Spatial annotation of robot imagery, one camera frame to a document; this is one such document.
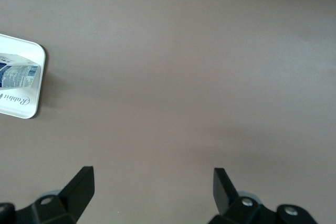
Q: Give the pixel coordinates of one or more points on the cream rabbit print tray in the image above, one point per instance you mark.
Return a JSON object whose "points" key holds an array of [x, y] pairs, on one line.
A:
{"points": [[23, 103]]}

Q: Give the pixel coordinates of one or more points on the blue white milk carton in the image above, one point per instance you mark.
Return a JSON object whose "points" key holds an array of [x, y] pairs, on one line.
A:
{"points": [[18, 77]]}

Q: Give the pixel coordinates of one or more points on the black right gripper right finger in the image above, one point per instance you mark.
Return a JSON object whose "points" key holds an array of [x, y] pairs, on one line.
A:
{"points": [[225, 197]]}

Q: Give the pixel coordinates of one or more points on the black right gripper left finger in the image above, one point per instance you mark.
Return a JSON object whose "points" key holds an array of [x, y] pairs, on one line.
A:
{"points": [[76, 195]]}

